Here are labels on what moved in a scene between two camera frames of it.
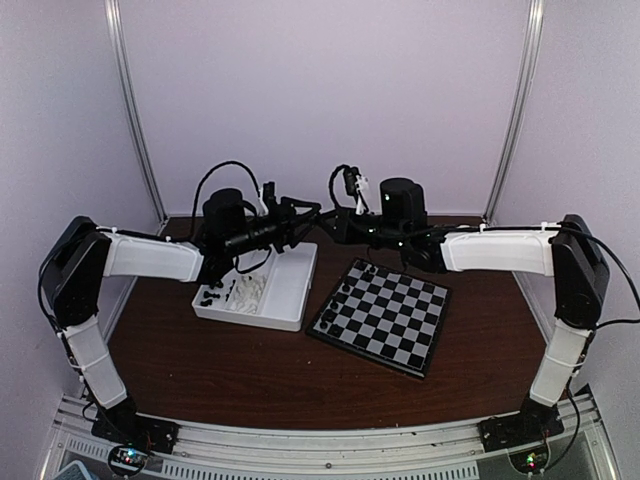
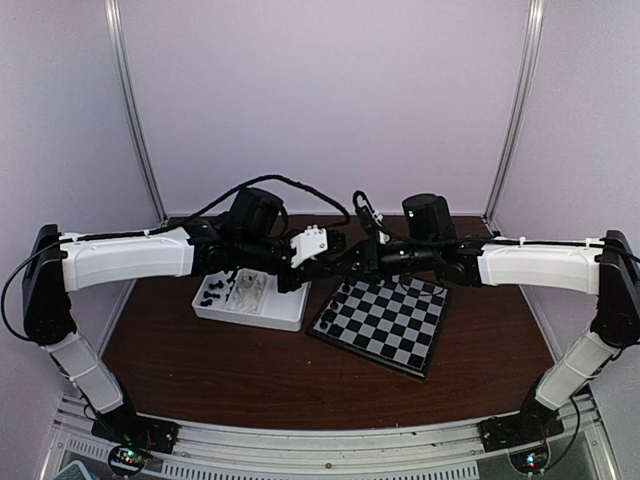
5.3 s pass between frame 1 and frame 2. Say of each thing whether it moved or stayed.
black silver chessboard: stayed
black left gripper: moved
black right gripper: moved
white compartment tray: stayed
